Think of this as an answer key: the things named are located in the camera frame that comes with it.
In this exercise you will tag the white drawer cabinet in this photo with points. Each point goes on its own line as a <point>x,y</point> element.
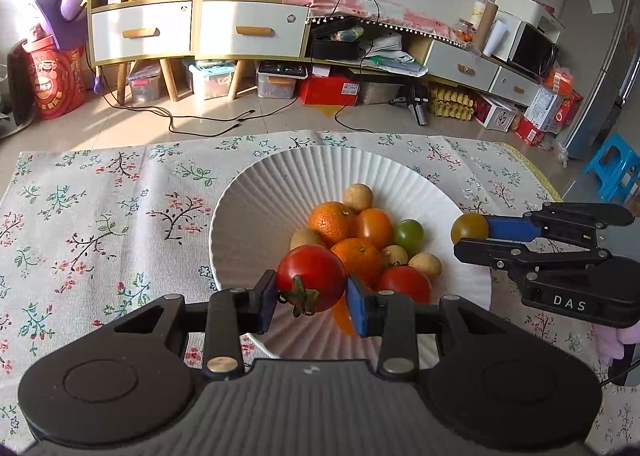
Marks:
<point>247,30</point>
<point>128,33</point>

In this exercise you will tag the white drawer cabinet right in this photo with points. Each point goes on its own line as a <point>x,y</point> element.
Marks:
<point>247,30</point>

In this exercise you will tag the blue plastic stool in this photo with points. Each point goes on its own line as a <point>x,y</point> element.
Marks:
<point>616,167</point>

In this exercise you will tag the small red tomato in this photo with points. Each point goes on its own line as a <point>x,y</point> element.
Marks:
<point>311,279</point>

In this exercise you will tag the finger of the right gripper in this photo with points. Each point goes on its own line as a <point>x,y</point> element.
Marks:
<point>567,268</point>
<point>582,224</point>

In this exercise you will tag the floral tablecloth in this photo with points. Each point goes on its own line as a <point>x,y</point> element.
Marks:
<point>91,235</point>

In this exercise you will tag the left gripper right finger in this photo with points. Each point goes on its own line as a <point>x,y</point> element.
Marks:
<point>390,317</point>

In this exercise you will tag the microwave oven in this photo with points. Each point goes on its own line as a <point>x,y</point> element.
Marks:
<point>525,47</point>

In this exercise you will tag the grey refrigerator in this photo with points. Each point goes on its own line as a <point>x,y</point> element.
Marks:
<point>599,45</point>

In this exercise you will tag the black speaker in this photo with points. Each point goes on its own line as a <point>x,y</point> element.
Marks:
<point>21,95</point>

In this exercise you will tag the pink cloth runner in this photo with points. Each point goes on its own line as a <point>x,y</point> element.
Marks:
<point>379,11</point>

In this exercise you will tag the red storage box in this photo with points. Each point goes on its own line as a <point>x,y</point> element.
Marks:
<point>333,90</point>

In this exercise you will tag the brown longan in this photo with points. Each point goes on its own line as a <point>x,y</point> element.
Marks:
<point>358,197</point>
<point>427,264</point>

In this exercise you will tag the brown kiwi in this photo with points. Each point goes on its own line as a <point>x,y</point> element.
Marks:
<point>306,236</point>

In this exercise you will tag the mandarin orange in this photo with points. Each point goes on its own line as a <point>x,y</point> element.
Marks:
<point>360,258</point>
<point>333,221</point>

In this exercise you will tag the white ribbed plate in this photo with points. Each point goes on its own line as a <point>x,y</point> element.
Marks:
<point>265,204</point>

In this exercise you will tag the large red tomato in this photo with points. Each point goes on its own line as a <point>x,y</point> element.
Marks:
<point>406,280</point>

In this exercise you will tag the red printed barrel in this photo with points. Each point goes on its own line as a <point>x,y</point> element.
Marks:
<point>56,77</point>

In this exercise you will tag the white drawer cabinet left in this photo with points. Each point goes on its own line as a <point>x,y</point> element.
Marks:
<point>128,33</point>

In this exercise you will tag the green tomato front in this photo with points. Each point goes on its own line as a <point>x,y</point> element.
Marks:
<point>409,237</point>

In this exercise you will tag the olive green tomato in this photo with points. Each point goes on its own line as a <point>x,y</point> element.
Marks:
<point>469,226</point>

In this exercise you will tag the pale yellow longan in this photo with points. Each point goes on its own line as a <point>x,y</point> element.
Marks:
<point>394,255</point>

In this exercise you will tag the purple foam toy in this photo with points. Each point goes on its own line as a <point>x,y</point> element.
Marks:
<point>65,21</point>

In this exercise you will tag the orange tomato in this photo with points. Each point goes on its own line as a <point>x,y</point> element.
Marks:
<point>375,225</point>
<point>341,317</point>

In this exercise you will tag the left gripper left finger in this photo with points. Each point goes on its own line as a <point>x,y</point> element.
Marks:
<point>232,313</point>

